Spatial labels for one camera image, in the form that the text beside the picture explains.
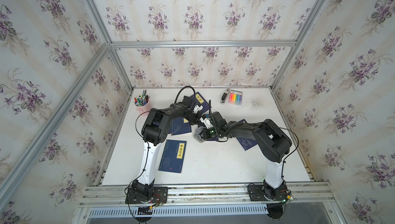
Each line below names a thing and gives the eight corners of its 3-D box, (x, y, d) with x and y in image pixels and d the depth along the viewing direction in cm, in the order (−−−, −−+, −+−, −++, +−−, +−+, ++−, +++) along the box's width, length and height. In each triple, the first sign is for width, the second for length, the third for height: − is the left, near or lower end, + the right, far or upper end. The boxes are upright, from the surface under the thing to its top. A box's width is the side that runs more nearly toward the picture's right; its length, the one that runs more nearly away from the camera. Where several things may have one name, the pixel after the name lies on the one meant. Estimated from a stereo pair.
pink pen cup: (140, 118, 105) (134, 105, 94) (139, 105, 112) (133, 91, 101) (153, 115, 107) (148, 101, 95) (151, 102, 114) (146, 89, 103)
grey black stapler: (219, 103, 112) (220, 99, 109) (225, 91, 120) (226, 87, 117) (224, 104, 111) (225, 101, 108) (230, 93, 119) (231, 89, 116)
